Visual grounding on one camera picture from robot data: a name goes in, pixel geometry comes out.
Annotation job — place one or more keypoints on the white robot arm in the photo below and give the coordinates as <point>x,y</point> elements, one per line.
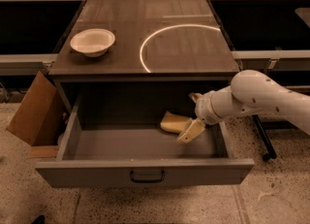
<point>250,92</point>

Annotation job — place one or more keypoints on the black stand leg with wheels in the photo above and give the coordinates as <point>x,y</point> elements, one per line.
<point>270,152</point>

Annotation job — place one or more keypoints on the yellow sponge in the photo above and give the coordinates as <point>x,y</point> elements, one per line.
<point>174,123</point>

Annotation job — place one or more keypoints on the black drawer handle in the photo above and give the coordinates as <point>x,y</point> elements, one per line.
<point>147,176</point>

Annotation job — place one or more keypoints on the grey metal frame rail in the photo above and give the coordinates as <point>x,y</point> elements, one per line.
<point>26,64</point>

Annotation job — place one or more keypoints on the brown cardboard box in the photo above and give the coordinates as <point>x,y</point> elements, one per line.
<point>39,118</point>

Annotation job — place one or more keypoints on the grey cabinet with wooden counter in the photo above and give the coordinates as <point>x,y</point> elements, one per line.
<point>163,50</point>

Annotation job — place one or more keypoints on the open grey top drawer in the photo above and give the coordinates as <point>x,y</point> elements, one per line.
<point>115,128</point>

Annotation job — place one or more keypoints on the white bowl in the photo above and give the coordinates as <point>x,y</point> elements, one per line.
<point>92,42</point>

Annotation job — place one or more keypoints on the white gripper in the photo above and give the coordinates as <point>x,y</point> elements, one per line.
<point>205,109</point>

